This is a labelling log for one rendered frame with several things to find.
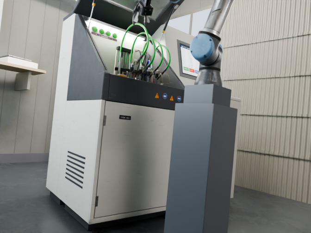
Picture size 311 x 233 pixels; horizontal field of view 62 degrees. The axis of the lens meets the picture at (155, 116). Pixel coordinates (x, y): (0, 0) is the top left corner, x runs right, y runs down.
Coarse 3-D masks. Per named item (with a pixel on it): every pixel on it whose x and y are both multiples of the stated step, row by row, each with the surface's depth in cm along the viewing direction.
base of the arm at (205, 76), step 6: (204, 72) 134; (210, 72) 133; (216, 72) 133; (198, 78) 135; (204, 78) 132; (210, 78) 132; (216, 78) 132; (198, 84) 134; (204, 84) 132; (216, 84) 131; (222, 84) 134
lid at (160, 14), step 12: (84, 0) 186; (96, 0) 189; (108, 0) 193; (120, 0) 196; (132, 0) 198; (156, 0) 203; (168, 0) 206; (180, 0) 207; (84, 12) 195; (96, 12) 198; (108, 12) 201; (120, 12) 203; (132, 12) 206; (156, 12) 214; (168, 12) 215; (120, 24) 214; (156, 24) 224; (144, 36) 233
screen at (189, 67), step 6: (180, 42) 230; (180, 48) 229; (186, 48) 234; (180, 54) 227; (186, 54) 232; (180, 60) 225; (186, 60) 230; (192, 60) 236; (180, 66) 224; (186, 66) 228; (192, 66) 234; (198, 66) 239; (180, 72) 222; (186, 72) 227; (192, 72) 232; (198, 72) 238; (192, 78) 230
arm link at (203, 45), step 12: (216, 0) 122; (228, 0) 120; (216, 12) 120; (228, 12) 122; (216, 24) 121; (204, 36) 119; (216, 36) 120; (192, 48) 122; (204, 48) 120; (216, 48) 123; (204, 60) 124
